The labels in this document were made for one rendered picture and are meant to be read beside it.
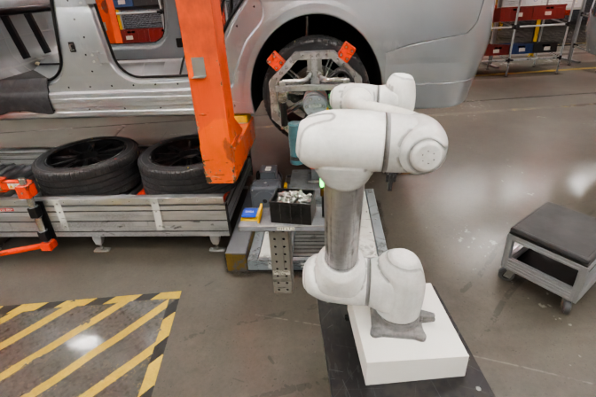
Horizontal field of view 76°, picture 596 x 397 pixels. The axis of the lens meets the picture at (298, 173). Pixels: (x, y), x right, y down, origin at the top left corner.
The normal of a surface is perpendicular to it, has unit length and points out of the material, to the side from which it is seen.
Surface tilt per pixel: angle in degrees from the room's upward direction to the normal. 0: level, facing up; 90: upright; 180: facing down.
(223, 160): 90
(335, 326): 0
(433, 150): 88
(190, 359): 0
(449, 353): 3
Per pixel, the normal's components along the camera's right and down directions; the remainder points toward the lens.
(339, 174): -0.18, 0.78
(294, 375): -0.05, -0.90
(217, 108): -0.06, 0.44
